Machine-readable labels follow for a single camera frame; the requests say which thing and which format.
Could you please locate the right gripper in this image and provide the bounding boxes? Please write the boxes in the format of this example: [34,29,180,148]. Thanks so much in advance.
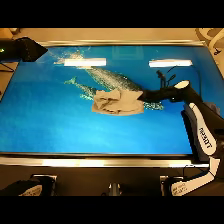
[137,88,160,102]

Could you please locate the grey shirt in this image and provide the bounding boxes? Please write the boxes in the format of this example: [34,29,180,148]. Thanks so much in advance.
[91,88,146,116]

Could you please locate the black cable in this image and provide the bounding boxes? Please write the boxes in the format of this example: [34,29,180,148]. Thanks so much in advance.
[165,65,203,98]

